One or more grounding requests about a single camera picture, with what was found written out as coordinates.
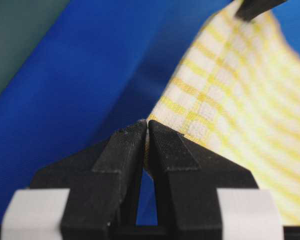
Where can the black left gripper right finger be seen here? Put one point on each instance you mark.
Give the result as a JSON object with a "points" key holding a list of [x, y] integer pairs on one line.
{"points": [[201, 195]]}

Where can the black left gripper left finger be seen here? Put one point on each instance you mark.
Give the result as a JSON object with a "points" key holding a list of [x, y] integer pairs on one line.
{"points": [[80, 196]]}

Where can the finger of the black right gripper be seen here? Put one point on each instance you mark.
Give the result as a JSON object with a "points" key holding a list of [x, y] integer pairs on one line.
{"points": [[249, 9]]}

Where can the yellow white checked towel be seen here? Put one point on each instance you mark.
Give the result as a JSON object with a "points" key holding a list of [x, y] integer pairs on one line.
{"points": [[236, 91]]}

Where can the blue table cloth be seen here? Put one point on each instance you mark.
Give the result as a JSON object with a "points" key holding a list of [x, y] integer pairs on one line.
{"points": [[103, 65]]}

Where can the grey green backdrop sheet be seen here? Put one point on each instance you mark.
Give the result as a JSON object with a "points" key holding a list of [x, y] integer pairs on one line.
{"points": [[23, 25]]}

